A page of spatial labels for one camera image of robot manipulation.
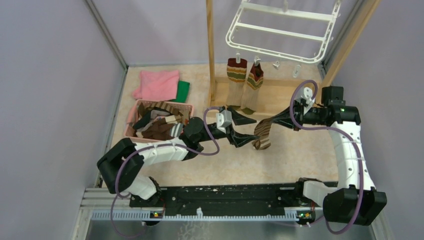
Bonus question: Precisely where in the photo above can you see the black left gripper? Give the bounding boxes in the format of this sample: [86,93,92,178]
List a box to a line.
[196,106,259,147]

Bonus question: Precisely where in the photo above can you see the brown beige striped sock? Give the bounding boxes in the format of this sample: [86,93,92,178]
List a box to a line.
[252,117,274,151]

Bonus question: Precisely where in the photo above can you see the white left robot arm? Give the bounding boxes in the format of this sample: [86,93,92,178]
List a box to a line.
[96,106,259,207]

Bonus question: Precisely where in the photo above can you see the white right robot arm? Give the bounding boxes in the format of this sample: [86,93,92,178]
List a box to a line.
[268,86,387,226]

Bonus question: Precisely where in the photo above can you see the white clip drying hanger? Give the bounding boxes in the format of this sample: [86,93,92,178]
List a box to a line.
[225,0,342,64]

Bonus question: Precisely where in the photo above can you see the wooden rack base tray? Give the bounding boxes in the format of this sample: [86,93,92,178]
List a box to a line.
[195,76,304,121]

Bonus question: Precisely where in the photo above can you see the green cloth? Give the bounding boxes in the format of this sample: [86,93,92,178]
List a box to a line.
[170,80,190,103]

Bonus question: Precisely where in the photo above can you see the pink towel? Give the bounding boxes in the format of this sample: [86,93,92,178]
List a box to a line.
[131,70,180,102]

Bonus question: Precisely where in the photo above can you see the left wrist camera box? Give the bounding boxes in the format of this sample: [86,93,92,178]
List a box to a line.
[215,109,233,133]

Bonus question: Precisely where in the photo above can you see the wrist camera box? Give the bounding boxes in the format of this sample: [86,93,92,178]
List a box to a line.
[215,109,233,133]
[294,86,316,115]

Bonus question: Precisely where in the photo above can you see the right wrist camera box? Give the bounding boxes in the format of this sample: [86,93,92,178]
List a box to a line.
[294,86,316,115]

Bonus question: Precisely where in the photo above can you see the right wooden rack post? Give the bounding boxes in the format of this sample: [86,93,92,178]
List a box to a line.
[320,0,381,87]

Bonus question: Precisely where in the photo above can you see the wooden rack post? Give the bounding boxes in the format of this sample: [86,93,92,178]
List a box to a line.
[205,0,216,103]
[320,0,381,87]

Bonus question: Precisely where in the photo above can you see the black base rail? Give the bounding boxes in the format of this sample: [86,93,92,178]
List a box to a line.
[129,182,318,208]

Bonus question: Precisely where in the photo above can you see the left wooden rack post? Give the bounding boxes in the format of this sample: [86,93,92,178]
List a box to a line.
[205,0,216,103]

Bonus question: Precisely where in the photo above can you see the white cable duct strip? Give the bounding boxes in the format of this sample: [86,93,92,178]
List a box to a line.
[91,207,315,222]

